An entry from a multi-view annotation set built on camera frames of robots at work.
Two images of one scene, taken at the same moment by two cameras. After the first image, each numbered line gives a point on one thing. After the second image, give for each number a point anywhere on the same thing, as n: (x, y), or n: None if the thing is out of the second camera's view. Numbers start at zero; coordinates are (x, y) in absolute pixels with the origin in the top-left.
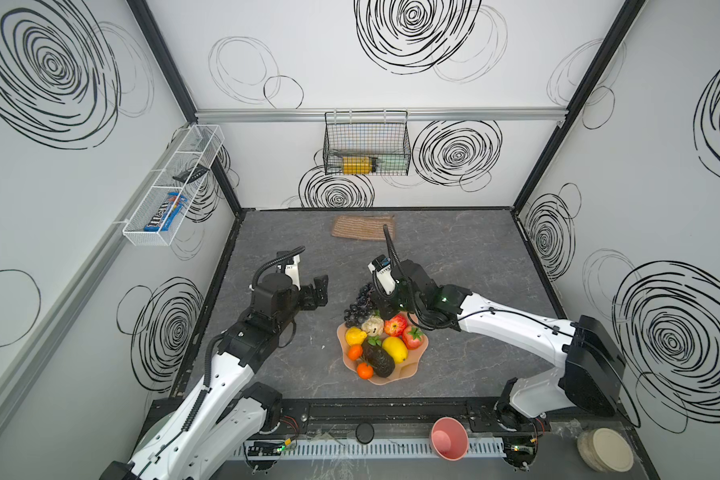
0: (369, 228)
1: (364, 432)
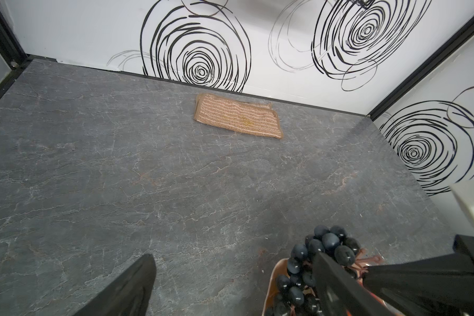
0: (257, 118)
1: None
